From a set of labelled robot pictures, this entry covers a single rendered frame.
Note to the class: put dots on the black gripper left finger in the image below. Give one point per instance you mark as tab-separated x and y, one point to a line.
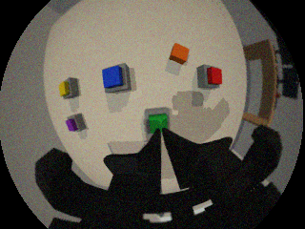
145	162

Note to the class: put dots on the green button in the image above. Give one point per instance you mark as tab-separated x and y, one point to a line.
156	118

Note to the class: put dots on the blue button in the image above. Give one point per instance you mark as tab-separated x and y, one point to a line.
117	78

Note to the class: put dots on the yellow button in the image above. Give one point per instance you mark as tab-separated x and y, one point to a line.
68	88

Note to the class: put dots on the red button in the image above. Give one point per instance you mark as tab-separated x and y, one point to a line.
208	77

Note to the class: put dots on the orange block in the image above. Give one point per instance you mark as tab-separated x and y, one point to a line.
179	53

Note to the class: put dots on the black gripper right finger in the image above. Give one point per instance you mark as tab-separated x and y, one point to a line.
185	155

